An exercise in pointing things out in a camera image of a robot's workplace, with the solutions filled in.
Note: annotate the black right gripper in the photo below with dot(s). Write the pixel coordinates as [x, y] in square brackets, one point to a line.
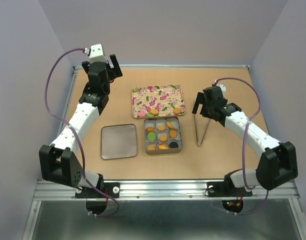
[200, 99]

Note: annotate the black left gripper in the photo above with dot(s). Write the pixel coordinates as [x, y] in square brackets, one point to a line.
[117, 72]

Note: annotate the metal tongs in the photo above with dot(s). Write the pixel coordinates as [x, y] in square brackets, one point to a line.
[200, 127]

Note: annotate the plain round orange cookie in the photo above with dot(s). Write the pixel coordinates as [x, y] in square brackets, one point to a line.
[169, 125]

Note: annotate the orange flower cookie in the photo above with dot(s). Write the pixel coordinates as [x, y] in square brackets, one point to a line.
[173, 134]

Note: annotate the black sandwich cookie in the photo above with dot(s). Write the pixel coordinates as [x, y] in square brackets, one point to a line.
[173, 145]

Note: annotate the small ridged orange cookie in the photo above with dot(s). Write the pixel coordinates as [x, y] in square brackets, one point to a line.
[150, 129]

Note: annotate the fish shaped orange cookie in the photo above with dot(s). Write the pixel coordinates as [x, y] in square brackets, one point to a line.
[163, 147]

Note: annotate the green sandwich cookie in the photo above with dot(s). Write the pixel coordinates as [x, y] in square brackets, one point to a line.
[151, 136]

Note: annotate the square metal tin lid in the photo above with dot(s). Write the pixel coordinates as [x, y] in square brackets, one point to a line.
[119, 141]

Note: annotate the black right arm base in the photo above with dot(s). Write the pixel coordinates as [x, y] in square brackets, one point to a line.
[219, 189]

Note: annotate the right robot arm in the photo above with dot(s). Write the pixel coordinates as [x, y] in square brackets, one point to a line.
[277, 160]

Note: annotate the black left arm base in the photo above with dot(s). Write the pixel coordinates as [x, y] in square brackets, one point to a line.
[111, 189]

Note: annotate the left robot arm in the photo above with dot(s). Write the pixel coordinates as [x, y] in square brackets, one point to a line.
[58, 161]

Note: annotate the floral serving tray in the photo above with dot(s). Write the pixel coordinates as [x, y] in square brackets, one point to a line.
[164, 98]

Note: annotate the dotted biscuit on green cookie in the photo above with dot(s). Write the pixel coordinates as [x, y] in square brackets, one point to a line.
[152, 113]

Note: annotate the square metal tin box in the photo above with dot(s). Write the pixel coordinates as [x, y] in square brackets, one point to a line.
[155, 122]

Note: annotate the pink round cookie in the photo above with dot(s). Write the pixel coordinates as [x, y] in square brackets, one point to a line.
[142, 114]

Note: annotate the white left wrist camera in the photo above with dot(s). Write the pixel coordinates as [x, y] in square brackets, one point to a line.
[95, 53]

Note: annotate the aluminium front rail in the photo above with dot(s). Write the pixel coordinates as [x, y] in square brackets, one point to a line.
[157, 190]

